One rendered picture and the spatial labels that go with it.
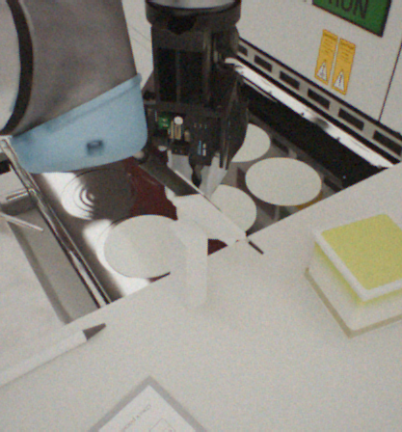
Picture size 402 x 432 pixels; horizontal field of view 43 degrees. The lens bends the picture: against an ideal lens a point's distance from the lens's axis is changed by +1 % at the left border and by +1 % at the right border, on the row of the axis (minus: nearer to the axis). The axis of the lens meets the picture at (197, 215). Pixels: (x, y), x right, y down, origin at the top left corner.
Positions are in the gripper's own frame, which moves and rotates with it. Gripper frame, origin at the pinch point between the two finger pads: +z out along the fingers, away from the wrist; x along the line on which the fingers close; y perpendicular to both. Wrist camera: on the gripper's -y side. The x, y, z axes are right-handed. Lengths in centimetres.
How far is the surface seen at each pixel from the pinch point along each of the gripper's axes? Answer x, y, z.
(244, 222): 4.6, -5.4, 9.3
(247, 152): 2.9, -19.6, 9.3
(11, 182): -33.3, -14.7, 17.3
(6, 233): -24.3, 0.8, 11.3
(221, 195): 0.9, -9.8, 9.3
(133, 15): -29, -68, 12
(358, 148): 17.5, -18.9, 5.8
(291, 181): 9.6, -14.4, 9.3
